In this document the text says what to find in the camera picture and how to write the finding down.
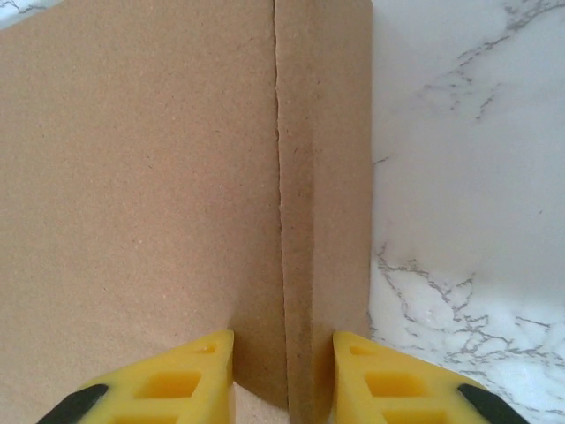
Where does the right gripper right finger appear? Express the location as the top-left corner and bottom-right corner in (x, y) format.
(331, 330), (523, 424)

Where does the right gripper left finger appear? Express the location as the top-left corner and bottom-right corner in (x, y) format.
(37, 329), (236, 424)

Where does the brown cardboard box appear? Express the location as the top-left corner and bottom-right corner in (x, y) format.
(0, 0), (375, 424)

